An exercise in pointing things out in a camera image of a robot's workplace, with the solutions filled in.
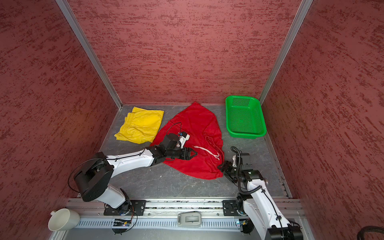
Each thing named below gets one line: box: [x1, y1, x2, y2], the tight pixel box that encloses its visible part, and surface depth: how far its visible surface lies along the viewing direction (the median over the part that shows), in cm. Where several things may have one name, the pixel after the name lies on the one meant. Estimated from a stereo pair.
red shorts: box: [150, 101, 225, 180], surface depth 97 cm
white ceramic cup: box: [48, 208, 80, 232], surface depth 66 cm
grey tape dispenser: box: [177, 211, 202, 228], surface depth 70 cm
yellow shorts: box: [114, 106, 164, 144], surface depth 108 cm
